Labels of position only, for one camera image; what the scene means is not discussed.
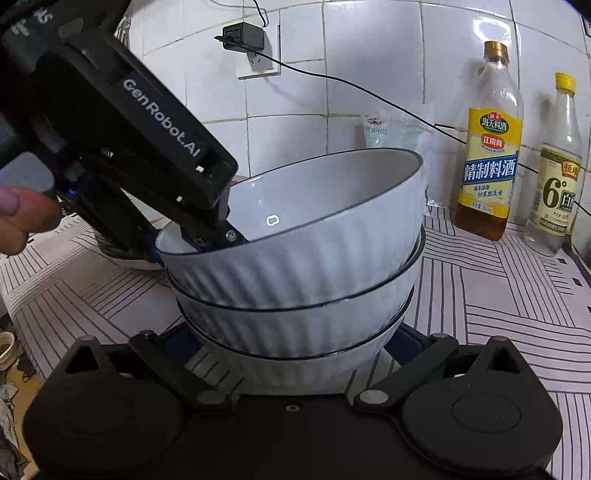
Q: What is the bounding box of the white salt bag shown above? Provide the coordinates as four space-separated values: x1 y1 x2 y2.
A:
360 113 394 151

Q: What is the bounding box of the clear plastic bag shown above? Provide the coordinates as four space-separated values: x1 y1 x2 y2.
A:
392 104 457 209

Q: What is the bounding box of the white wall socket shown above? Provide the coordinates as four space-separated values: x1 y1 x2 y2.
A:
235 23 281 79

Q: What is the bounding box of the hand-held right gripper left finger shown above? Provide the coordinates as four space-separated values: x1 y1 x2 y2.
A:
64 322 242 409

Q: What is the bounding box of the clear vinegar bottle yellow cap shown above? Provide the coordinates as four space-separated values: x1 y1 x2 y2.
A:
524 72 584 258

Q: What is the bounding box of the cooking wine bottle yellow label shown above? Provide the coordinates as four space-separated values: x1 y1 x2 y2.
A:
455 41 525 242

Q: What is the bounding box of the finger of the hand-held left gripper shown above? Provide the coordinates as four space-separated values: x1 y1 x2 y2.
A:
59 154 165 269
174 193 249 253

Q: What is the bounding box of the person's left hand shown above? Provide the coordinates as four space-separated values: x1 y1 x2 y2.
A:
0 186 64 257

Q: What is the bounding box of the white ribbed bowl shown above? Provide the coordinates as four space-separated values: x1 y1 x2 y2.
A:
178 286 416 394
154 148 426 311
166 226 428 360

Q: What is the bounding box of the black charger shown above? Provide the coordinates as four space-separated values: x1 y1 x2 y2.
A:
221 21 267 51

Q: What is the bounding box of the thin black charger cable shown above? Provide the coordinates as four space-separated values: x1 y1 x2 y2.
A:
215 37 542 175

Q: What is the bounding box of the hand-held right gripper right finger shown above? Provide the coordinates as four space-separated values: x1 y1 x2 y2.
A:
352 322 526 408

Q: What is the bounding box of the striped white table mat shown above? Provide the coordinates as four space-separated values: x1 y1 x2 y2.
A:
0 215 591 480

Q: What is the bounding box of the grey cloth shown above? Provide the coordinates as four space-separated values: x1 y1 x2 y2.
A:
0 382 29 480

